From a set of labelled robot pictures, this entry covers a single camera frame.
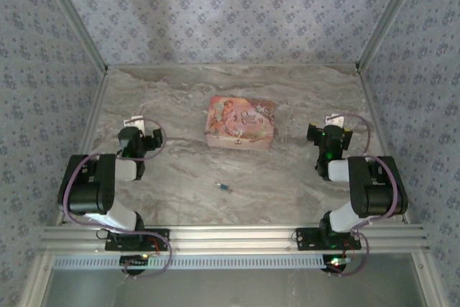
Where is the black left controller board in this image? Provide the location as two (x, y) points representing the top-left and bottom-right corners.
(120, 255), (150, 267)

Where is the black controller board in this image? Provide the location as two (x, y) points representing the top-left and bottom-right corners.
(120, 255), (150, 267)
(323, 255), (351, 274)

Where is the black right controller board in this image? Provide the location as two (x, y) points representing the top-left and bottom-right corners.
(323, 255), (351, 274)

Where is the grey metal sheet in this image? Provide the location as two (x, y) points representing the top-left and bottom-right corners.
(46, 269), (432, 307)

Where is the aluminium table side rail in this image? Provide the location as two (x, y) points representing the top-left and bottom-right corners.
(358, 69), (410, 224)
(55, 69), (111, 227)

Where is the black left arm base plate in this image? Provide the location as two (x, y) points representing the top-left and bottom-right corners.
(104, 226), (170, 252)

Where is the long purple left arm cable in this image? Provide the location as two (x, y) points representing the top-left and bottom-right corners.
(59, 116), (168, 236)

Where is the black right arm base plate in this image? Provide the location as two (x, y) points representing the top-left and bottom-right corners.
(296, 226), (362, 250)

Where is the short purple cable loop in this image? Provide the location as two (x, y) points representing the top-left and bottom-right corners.
(328, 231), (371, 278)
(120, 241), (174, 281)

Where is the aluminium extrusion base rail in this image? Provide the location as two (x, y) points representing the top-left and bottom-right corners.
(38, 224), (431, 255)

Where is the aluminium frame post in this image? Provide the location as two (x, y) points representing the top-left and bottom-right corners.
(35, 0), (109, 75)
(355, 0), (431, 74)

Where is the grey slotted cable duct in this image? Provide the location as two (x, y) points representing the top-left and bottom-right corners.
(52, 252), (334, 272)

